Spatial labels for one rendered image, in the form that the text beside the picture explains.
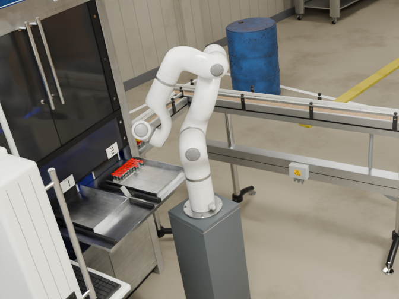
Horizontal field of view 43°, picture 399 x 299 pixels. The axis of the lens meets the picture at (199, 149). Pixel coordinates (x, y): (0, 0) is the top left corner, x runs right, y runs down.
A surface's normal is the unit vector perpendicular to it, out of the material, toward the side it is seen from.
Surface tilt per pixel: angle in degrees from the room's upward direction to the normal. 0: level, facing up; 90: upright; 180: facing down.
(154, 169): 0
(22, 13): 90
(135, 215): 0
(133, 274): 90
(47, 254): 90
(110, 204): 0
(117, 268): 90
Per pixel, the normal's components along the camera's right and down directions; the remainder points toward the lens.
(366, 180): -0.53, 0.48
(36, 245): 0.83, 0.17
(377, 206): -0.14, -0.86
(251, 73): -0.20, 0.51
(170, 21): 0.69, 0.27
